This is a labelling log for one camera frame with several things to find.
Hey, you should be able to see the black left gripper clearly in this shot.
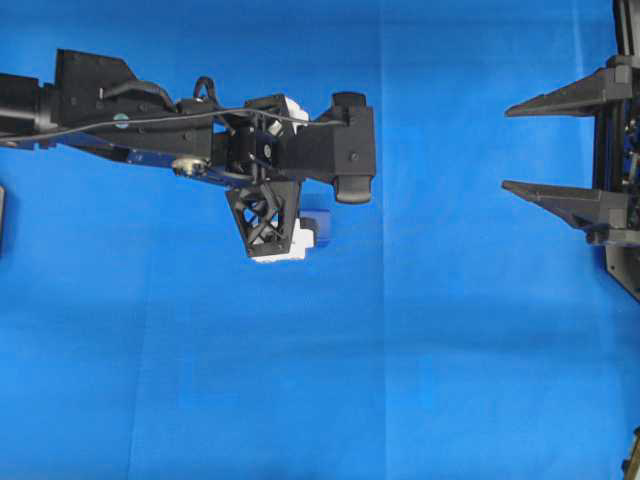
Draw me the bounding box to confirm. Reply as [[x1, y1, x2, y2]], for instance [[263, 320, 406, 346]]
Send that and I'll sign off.
[[212, 92, 376, 204]]

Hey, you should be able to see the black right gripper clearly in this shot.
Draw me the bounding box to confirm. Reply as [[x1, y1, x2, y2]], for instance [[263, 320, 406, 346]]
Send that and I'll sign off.
[[502, 55, 639, 299]]

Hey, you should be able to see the blue table cloth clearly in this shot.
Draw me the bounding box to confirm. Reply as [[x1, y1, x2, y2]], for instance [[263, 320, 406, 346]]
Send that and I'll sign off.
[[1, 1, 639, 479]]

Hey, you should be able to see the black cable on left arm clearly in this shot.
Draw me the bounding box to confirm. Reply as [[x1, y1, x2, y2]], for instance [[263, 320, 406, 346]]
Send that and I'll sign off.
[[0, 74, 349, 146]]

